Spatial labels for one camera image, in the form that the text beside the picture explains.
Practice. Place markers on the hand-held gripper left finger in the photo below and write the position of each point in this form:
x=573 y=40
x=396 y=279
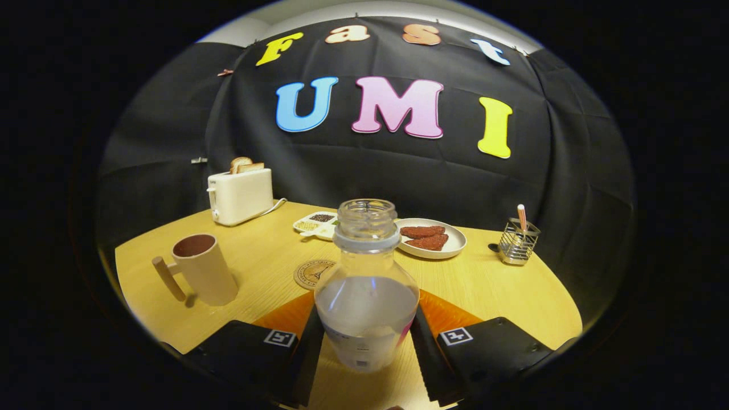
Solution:
x=309 y=359

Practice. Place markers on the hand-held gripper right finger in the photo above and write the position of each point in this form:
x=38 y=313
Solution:
x=427 y=359

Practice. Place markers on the clear plastic juice bottle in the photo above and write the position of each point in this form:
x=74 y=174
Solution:
x=367 y=313

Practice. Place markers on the round cork coaster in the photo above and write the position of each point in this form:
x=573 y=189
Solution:
x=310 y=273

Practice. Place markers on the wooden table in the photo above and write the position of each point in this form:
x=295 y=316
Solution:
x=267 y=256

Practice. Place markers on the brown meat patty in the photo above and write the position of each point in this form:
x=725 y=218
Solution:
x=430 y=243
x=421 y=231

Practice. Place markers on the white round plate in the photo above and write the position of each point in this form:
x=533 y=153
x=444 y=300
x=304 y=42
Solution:
x=454 y=244

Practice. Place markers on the white divided condiment dish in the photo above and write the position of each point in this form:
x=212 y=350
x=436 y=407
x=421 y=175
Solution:
x=316 y=225

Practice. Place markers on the white toaster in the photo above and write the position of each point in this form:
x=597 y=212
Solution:
x=242 y=196

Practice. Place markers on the toast slice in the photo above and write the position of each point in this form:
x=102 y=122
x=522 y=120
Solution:
x=253 y=167
x=239 y=163

